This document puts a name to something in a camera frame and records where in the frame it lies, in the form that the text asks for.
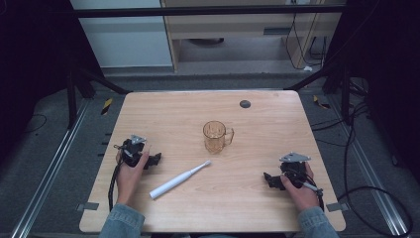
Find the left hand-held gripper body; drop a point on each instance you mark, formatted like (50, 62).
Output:
(132, 152)

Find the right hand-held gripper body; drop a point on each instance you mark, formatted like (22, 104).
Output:
(294, 168)

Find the white electric toothbrush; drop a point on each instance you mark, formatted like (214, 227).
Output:
(180, 179)

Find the amber glass mug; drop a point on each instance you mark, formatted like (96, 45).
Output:
(215, 139)

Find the person's left hand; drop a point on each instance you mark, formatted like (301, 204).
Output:
(129, 180)

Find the person's right hand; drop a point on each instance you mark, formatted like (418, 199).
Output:
(302, 196)

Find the yellow black tape strip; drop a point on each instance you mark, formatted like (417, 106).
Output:
(106, 106)
(321, 103)

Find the dark round table grommet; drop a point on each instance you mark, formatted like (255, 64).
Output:
(245, 104)

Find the black metal stand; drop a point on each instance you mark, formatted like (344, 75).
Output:
(72, 99)
(345, 95)

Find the white plug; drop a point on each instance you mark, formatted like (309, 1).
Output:
(307, 68)

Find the white cabinet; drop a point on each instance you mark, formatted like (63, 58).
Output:
(125, 43)

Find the dark curtain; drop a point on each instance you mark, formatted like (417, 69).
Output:
(36, 49)
(389, 66)

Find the light wooden desk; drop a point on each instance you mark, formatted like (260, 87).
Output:
(231, 24)

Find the grey table bracket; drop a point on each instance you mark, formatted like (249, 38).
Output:
(336, 207)
(87, 206)

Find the aluminium floor rail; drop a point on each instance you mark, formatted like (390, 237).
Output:
(373, 168)
(49, 172)

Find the black horizontal frame bar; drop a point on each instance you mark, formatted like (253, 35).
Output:
(198, 11)

